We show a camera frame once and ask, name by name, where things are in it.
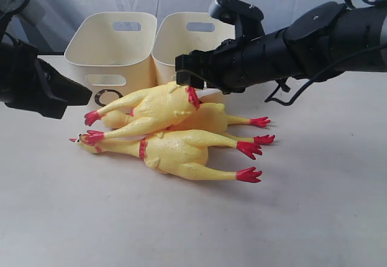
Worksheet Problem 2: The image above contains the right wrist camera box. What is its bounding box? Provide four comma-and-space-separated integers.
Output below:
208, 0, 265, 40

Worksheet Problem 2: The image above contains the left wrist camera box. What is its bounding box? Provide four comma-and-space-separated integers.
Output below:
1, 0, 30, 19

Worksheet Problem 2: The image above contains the headless yellow rubber chicken body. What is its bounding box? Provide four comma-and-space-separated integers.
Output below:
82, 82, 200, 145

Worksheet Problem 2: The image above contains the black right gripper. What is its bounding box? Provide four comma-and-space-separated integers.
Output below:
175, 28, 290, 93

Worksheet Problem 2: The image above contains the yellow rubber chicken front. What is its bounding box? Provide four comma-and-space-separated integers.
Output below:
70, 129, 262, 183

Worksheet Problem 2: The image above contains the cream bin marked X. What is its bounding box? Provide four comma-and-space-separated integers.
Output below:
152, 11, 237, 108

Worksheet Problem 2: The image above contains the cream bin marked O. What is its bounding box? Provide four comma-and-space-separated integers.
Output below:
64, 11, 157, 111

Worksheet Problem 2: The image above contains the yellow rubber chicken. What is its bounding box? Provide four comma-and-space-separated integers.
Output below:
70, 129, 262, 183
102, 103, 276, 146

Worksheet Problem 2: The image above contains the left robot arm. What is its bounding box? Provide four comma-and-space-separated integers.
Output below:
1, 11, 92, 120

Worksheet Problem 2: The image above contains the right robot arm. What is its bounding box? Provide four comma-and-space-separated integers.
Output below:
175, 0, 386, 94

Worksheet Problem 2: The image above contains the detached chicken head with tube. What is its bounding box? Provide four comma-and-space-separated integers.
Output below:
196, 88, 224, 103

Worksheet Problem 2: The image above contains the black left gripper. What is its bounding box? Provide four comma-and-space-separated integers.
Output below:
1, 39, 92, 119

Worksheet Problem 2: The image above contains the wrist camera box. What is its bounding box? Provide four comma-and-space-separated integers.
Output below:
208, 0, 265, 40
1, 0, 30, 19

